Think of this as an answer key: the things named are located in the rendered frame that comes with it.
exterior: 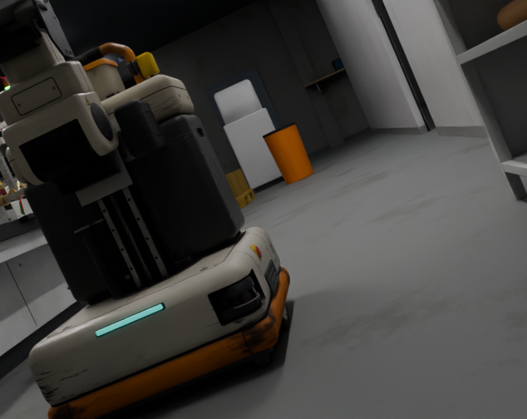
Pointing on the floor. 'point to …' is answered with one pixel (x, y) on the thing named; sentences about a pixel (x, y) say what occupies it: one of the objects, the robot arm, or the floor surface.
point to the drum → (289, 153)
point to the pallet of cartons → (238, 183)
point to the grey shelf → (500, 81)
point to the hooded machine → (248, 134)
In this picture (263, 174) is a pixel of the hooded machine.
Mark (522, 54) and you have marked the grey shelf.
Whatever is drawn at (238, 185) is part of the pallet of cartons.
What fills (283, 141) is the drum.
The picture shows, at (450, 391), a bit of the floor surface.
